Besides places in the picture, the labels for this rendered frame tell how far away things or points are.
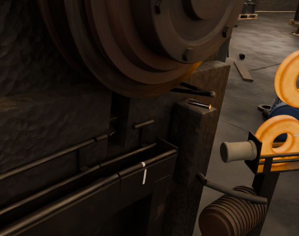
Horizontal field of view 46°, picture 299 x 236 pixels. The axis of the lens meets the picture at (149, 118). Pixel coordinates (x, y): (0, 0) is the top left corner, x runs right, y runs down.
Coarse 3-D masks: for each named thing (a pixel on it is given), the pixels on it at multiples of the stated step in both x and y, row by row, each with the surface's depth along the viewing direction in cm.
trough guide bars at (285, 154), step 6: (276, 144) 108; (282, 144) 109; (264, 156) 102; (270, 156) 102; (276, 156) 102; (282, 156) 103; (288, 156) 103; (264, 162) 102; (270, 162) 103; (276, 162) 103; (282, 162) 104; (264, 168) 103; (270, 168) 103; (264, 174) 104
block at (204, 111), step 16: (176, 112) 97; (192, 112) 94; (208, 112) 94; (176, 128) 98; (192, 128) 95; (208, 128) 96; (176, 144) 100; (192, 144) 96; (208, 144) 100; (176, 160) 101; (192, 160) 97; (176, 176) 102; (192, 176) 100
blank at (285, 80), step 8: (288, 56) 93; (296, 56) 91; (280, 64) 94; (288, 64) 91; (296, 64) 91; (280, 72) 93; (288, 72) 92; (296, 72) 92; (280, 80) 92; (288, 80) 93; (280, 88) 93; (288, 88) 94; (296, 88) 94; (280, 96) 95; (288, 96) 94; (296, 96) 95; (296, 104) 96
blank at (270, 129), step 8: (272, 120) 101; (280, 120) 100; (288, 120) 100; (296, 120) 101; (264, 128) 101; (272, 128) 100; (280, 128) 101; (288, 128) 102; (296, 128) 102; (256, 136) 103; (264, 136) 101; (272, 136) 102; (288, 136) 106; (296, 136) 103; (264, 144) 102; (288, 144) 106; (296, 144) 105; (264, 152) 103; (272, 152) 104; (280, 152) 105; (288, 152) 105; (264, 160) 105
